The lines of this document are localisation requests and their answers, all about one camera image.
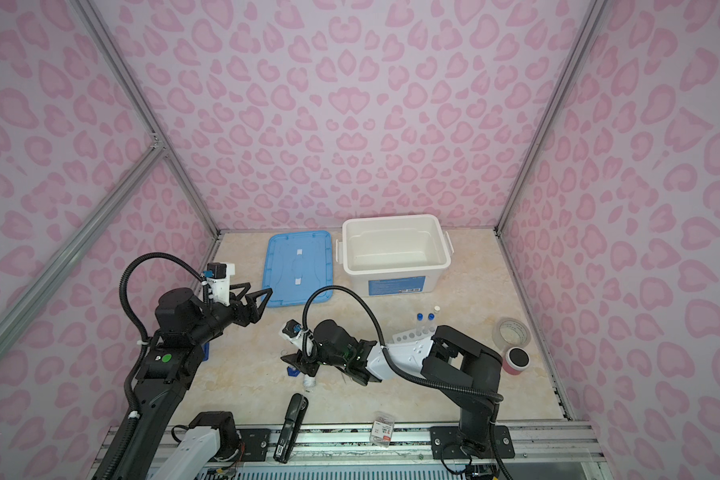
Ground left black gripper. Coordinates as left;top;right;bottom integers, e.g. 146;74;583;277
189;280;271;348

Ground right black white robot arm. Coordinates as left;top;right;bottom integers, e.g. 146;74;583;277
280;319;503;458

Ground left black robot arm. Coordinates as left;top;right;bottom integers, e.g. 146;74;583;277
94;283;273;479

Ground black stapler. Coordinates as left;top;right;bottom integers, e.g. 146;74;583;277
273;393;309;464

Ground blue plastic bin lid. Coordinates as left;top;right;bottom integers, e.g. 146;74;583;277
262;230;334;308

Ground clear box red label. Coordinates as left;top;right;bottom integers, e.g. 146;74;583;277
369;411;396;448

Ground white test tube rack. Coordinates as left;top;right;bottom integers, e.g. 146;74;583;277
392;324;437;345

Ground white plastic storage bin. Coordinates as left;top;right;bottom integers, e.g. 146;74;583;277
334;214;454;297

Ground clear round petri dish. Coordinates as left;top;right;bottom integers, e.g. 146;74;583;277
492;317;532;351

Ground pink jar black lid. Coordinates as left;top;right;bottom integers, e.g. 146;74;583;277
502;346;530;376

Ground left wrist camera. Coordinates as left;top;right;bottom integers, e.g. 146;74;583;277
203;262;236;306

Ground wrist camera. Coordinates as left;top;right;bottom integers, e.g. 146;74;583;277
280;319;313;355
203;262;236;306

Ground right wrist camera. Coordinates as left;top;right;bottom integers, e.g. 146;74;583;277
280;319;313;355

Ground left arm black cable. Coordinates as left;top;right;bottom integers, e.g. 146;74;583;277
118;251;208;346

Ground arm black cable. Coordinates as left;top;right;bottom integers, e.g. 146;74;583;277
118;251;208;346
301;284;505;404

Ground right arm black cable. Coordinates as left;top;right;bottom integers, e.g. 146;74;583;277
301;284;505;404

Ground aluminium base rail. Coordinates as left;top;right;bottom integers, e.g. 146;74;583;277
197;420;613;479

